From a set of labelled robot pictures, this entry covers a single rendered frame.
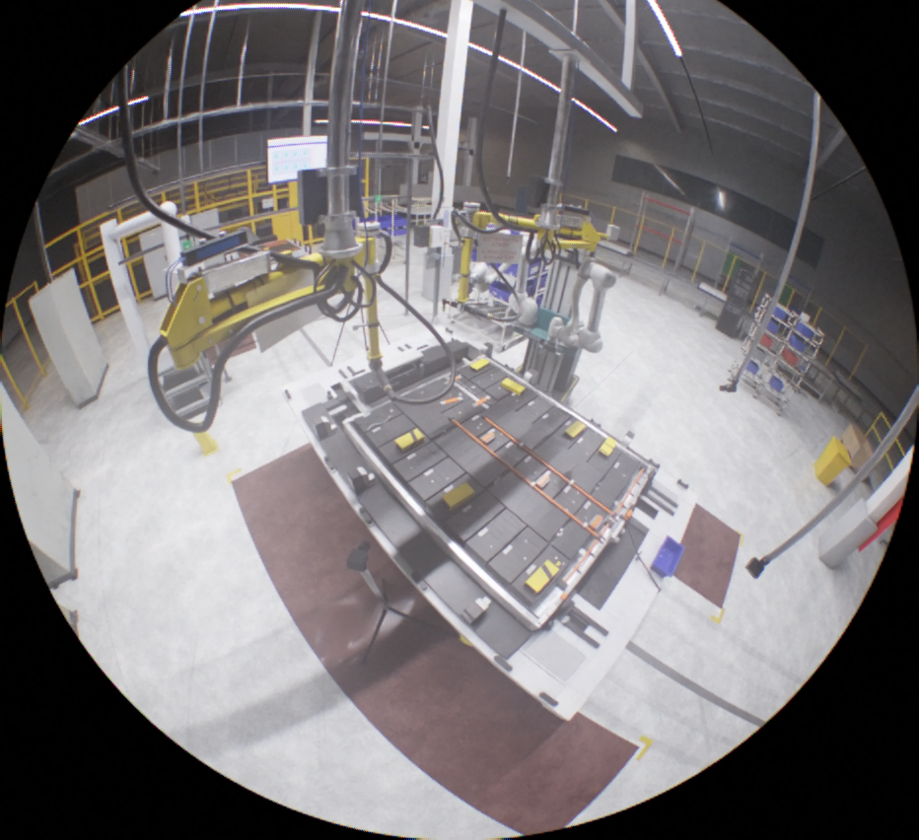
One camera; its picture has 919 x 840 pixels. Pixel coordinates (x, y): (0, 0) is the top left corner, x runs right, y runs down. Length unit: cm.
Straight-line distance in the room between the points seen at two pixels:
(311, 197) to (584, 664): 216
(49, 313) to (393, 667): 627
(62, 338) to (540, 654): 668
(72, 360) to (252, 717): 546
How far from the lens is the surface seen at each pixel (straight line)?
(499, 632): 152
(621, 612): 180
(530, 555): 151
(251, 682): 269
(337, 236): 108
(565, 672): 164
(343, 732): 249
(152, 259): 1015
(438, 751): 245
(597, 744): 273
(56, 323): 626
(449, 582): 154
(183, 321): 97
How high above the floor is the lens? 236
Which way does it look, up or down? 37 degrees down
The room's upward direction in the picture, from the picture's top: 6 degrees clockwise
